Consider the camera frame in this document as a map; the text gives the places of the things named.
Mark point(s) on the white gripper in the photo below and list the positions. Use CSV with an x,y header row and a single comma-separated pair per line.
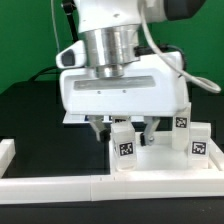
x,y
148,87

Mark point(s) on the white square tabletop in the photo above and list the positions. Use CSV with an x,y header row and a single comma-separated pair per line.
x,y
161,156

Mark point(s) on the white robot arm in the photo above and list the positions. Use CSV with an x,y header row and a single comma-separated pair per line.
x,y
108,73

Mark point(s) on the white U-shaped obstacle fence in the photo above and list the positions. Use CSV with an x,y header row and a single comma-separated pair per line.
x,y
114,186

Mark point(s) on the white AprilTag base plate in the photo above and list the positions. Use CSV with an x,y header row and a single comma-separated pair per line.
x,y
83,119

